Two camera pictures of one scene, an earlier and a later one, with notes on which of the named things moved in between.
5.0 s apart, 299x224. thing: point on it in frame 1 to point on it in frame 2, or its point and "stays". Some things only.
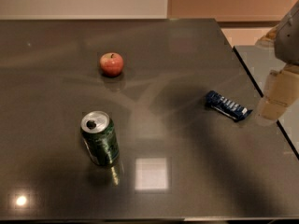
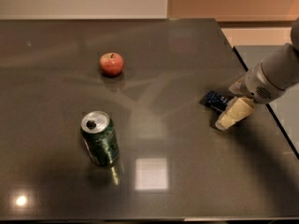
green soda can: (100, 137) stays
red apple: (111, 63) stays
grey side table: (260, 62) stays
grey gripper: (288, 41) to (256, 85)
